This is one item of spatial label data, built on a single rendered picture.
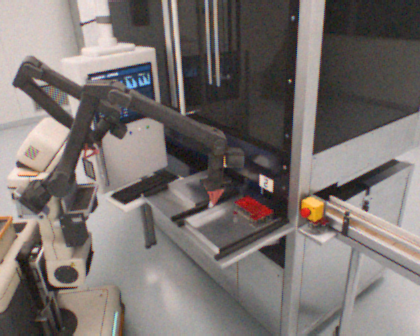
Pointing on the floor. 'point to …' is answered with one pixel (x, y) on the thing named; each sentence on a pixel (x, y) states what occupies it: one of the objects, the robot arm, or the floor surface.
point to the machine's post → (301, 153)
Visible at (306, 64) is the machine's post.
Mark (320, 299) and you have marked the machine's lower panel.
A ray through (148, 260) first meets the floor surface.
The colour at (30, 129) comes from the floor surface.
